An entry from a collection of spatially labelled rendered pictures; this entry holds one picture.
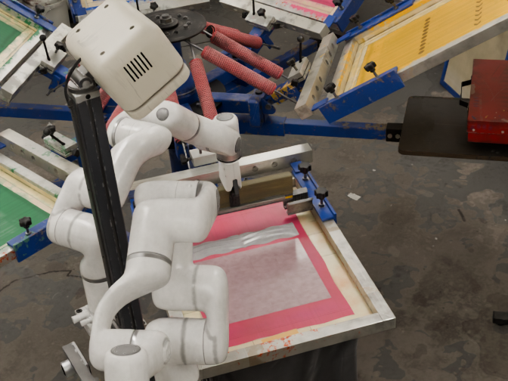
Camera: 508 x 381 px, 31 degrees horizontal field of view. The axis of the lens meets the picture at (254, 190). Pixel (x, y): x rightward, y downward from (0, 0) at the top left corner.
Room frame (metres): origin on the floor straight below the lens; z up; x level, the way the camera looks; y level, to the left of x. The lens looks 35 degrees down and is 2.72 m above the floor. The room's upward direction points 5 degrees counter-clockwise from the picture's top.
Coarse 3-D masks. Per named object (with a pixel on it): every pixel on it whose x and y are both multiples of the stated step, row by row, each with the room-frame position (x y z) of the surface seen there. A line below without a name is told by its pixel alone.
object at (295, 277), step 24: (240, 216) 2.42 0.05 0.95; (264, 216) 2.41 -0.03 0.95; (288, 216) 2.40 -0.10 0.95; (288, 240) 2.27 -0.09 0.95; (264, 264) 2.17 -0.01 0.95; (288, 264) 2.16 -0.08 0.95; (312, 264) 2.15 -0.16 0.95; (264, 288) 2.06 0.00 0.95; (288, 288) 2.05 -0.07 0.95; (312, 288) 2.04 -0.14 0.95; (336, 288) 2.03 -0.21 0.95; (288, 312) 1.94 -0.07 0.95; (312, 312) 1.93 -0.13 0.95; (336, 312) 1.92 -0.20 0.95
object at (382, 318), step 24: (336, 240) 2.20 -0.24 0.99; (360, 264) 2.08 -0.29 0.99; (360, 288) 2.00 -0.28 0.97; (168, 312) 1.95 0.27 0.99; (384, 312) 1.87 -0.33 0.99; (288, 336) 1.81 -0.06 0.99; (312, 336) 1.80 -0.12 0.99; (336, 336) 1.80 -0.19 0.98; (360, 336) 1.82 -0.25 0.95; (240, 360) 1.74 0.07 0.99; (264, 360) 1.76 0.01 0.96
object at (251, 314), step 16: (224, 224) 2.39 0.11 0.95; (208, 240) 2.31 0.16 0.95; (208, 256) 2.23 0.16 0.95; (224, 256) 2.22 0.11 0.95; (240, 256) 2.21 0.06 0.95; (240, 272) 2.14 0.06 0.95; (240, 288) 2.06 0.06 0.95; (256, 288) 2.06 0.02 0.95; (240, 304) 2.00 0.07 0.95; (256, 304) 1.99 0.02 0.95; (240, 320) 1.93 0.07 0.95; (256, 320) 1.92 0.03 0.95; (272, 320) 1.92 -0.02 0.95; (240, 336) 1.86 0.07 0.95; (256, 336) 1.86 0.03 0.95
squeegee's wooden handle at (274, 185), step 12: (252, 180) 2.35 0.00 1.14; (264, 180) 2.35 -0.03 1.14; (276, 180) 2.35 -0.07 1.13; (288, 180) 2.36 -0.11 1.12; (228, 192) 2.32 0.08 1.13; (240, 192) 2.33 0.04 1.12; (252, 192) 2.33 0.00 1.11; (264, 192) 2.34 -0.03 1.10; (276, 192) 2.35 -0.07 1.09; (288, 192) 2.36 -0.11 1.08; (228, 204) 2.32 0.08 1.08
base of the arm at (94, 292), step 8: (88, 288) 1.75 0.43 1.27; (96, 288) 1.74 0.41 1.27; (104, 288) 1.74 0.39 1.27; (88, 296) 1.75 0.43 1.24; (96, 296) 1.74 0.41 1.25; (88, 304) 1.76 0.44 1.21; (96, 304) 1.74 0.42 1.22; (88, 312) 1.77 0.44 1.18; (80, 320) 1.75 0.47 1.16; (88, 320) 1.74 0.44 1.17
